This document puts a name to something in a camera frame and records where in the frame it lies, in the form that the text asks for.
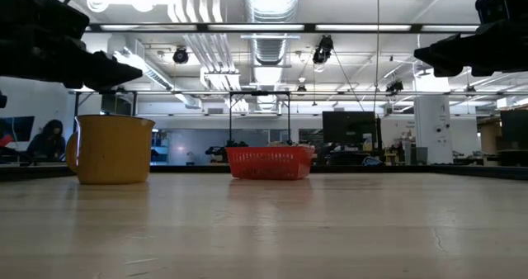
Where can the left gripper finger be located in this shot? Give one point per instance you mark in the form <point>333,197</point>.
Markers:
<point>111,72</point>

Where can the yellow ceramic mug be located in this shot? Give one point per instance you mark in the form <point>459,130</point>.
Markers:
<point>113,147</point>

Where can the black background robot arm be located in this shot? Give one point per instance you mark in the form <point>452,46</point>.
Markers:
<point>218,149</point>

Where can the wooden cabinet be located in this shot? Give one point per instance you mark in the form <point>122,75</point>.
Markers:
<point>490,136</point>

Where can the dark blue screen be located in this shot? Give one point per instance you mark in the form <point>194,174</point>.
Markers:
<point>22,124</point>

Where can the dark large monitor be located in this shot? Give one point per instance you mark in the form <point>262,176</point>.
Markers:
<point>515,130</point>

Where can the white pillar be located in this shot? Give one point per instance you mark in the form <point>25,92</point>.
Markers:
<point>433,126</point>

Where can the person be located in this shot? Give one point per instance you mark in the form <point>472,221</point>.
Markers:
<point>49,138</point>

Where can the red object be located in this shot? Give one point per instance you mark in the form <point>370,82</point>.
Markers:
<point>5,140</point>

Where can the grey bin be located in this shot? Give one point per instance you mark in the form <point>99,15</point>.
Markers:
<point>421,156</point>

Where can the black computer monitor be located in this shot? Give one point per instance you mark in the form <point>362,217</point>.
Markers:
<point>348,126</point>

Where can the blue rounded object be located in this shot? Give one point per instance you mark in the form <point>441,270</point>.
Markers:
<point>372,161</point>

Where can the red plastic basket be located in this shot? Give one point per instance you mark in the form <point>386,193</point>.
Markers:
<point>268,161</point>

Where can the black metal table frame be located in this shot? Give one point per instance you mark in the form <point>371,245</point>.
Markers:
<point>109,92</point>

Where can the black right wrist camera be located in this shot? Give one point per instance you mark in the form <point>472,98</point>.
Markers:
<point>503,2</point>

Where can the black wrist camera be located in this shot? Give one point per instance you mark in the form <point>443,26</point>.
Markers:
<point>503,2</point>
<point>41,10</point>

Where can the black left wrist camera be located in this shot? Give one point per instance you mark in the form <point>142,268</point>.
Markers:
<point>41,10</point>

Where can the black ceiling camera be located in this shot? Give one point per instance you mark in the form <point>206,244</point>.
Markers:
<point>394,86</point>
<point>180,56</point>
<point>323,48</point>

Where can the black table edge rail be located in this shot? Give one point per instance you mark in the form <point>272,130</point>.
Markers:
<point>194,168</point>

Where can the black overhead frame bar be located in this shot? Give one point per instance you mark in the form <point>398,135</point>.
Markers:
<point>309,27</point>

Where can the black metal stand frame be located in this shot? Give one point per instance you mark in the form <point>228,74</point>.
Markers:
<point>260,93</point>

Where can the silver ceiling duct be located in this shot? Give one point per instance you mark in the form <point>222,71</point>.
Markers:
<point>270,2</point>

